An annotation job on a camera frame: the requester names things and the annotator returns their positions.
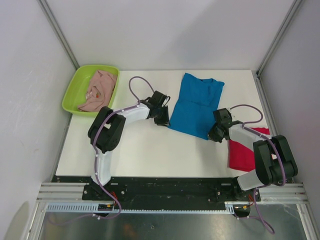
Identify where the blue t shirt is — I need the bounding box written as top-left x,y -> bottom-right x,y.
168,73 -> 225,140

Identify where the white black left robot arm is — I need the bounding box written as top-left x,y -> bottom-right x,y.
87,91 -> 171,200

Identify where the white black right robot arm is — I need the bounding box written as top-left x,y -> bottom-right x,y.
207,108 -> 298,201

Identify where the aluminium frame rail front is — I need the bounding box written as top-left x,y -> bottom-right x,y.
37,183 -> 309,204

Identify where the right aluminium corner post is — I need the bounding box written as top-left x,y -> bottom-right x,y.
257,0 -> 305,76

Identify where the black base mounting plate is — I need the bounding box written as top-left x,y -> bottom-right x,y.
82,176 -> 259,202

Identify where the green plastic basin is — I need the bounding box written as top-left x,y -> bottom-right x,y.
62,64 -> 120,117

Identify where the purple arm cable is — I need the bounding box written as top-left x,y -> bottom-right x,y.
229,104 -> 287,187
91,76 -> 156,191

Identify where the grey slotted cable duct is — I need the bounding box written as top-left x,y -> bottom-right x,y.
46,202 -> 235,214

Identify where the left aluminium corner post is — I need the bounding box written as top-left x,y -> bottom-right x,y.
37,0 -> 80,70

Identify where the pink t shirt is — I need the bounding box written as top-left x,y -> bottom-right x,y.
77,69 -> 118,112

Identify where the aluminium corner post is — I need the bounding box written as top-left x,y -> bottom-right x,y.
257,0 -> 305,76
37,0 -> 80,70

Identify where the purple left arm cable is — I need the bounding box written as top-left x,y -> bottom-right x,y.
91,76 -> 156,191

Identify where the red t shirt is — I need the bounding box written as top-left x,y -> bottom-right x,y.
227,139 -> 256,172

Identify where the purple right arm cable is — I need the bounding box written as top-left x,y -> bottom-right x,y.
229,104 -> 287,187

